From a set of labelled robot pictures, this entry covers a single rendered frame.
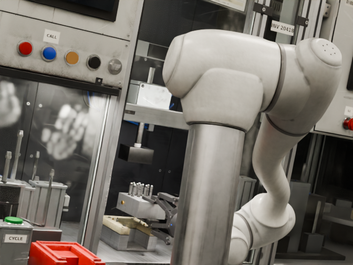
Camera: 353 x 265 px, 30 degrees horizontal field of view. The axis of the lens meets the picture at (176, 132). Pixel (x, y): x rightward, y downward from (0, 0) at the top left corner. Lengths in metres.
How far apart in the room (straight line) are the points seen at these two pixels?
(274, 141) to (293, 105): 0.13
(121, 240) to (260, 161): 0.67
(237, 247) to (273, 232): 0.14
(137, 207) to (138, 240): 0.17
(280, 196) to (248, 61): 0.51
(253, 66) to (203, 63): 0.09
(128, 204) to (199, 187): 0.81
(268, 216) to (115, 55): 0.56
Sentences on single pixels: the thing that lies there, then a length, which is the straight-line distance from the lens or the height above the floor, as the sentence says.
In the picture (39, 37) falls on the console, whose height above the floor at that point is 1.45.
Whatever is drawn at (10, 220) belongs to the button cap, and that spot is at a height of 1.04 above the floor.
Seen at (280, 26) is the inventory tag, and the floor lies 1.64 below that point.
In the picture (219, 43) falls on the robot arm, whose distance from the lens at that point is 1.15.
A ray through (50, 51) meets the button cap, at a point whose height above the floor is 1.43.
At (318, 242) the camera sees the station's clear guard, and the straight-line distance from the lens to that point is 2.30.
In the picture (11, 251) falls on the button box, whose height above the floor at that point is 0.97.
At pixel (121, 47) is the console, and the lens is 1.69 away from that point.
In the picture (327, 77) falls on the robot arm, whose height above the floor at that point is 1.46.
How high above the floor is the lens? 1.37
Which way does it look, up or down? 3 degrees down
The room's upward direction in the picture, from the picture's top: 11 degrees clockwise
